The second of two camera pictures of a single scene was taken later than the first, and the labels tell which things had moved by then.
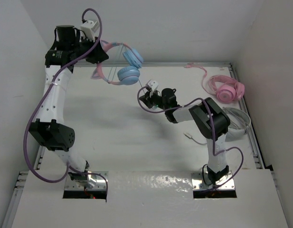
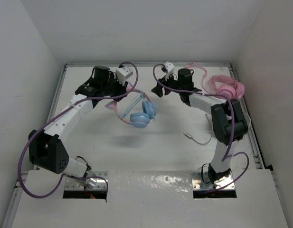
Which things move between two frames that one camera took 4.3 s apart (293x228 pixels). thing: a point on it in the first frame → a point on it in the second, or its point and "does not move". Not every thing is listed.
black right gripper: x=148 y=99 → x=158 y=90
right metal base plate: x=199 y=182 does not move
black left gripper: x=99 y=54 → x=121 y=89
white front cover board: x=154 y=199 does not move
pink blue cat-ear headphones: x=130 y=74 → x=137 y=120
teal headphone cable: x=114 y=73 → x=133 y=105
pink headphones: x=228 y=90 does not move
